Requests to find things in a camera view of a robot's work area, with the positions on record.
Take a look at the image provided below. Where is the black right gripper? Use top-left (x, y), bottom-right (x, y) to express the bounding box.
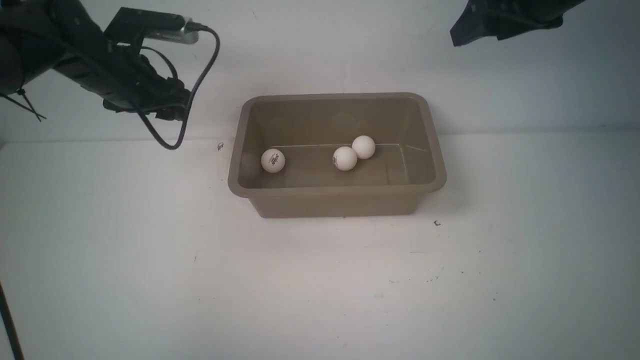
top-left (449, 0), bottom-right (582, 47)

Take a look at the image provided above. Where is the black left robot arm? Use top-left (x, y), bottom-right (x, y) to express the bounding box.
top-left (1, 0), bottom-right (197, 121)

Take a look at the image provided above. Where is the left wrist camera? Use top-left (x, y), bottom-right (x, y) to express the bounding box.
top-left (103, 7), bottom-right (199, 46)

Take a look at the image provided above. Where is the black tripod leg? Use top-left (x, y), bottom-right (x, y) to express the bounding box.
top-left (0, 285), bottom-right (25, 360)

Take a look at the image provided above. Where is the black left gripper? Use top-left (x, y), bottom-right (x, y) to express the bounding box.
top-left (55, 40), bottom-right (191, 122)

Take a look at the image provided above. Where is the black left camera cable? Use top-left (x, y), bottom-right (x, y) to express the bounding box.
top-left (117, 22), bottom-right (221, 151)

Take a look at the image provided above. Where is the tan plastic bin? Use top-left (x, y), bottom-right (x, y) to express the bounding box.
top-left (227, 92), bottom-right (447, 218)

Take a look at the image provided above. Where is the white ping-pong ball with logo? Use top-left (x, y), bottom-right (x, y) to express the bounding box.
top-left (260, 148), bottom-right (286, 174)

